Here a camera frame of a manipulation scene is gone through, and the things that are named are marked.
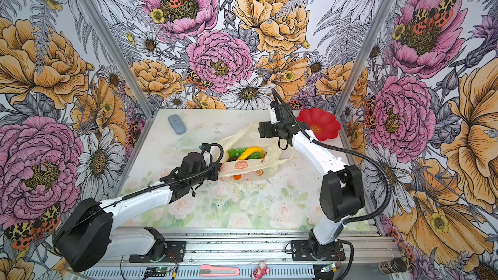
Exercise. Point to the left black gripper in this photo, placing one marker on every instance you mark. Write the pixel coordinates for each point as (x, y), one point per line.
(214, 170)

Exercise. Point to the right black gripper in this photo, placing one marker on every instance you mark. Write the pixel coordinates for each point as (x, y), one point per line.
(266, 126)

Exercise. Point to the cream printed plastic bag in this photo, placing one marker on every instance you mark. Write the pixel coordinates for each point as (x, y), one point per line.
(253, 169)

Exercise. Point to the red flower-shaped plate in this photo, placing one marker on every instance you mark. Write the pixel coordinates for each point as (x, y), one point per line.
(324, 124)

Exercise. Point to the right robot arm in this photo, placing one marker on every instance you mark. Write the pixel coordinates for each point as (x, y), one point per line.
(341, 193)

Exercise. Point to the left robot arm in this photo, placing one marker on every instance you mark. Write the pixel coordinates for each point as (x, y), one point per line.
(89, 235)

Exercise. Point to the fake yellow banana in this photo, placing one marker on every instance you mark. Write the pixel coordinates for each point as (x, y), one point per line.
(250, 151)

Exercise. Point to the fake green grapes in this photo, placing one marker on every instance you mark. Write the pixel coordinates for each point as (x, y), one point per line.
(235, 153)

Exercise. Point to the blue-grey eraser block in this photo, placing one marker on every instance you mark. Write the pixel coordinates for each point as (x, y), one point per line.
(177, 124)

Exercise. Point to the pink utility knife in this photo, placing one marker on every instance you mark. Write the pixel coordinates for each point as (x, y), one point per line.
(218, 271)

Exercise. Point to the green circuit board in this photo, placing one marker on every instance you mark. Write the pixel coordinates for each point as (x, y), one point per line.
(157, 272)

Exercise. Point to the small pink figurine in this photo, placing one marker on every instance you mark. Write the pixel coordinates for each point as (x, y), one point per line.
(260, 271)

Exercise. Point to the dark cylindrical can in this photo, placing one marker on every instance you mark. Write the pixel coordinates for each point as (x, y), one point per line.
(393, 266)

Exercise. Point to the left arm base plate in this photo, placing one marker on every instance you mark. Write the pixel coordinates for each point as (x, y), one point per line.
(162, 252)

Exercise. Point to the aluminium frame rail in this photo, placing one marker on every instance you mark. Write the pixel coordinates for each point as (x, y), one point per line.
(245, 250)

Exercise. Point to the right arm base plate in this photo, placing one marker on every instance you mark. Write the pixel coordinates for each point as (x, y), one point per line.
(310, 250)

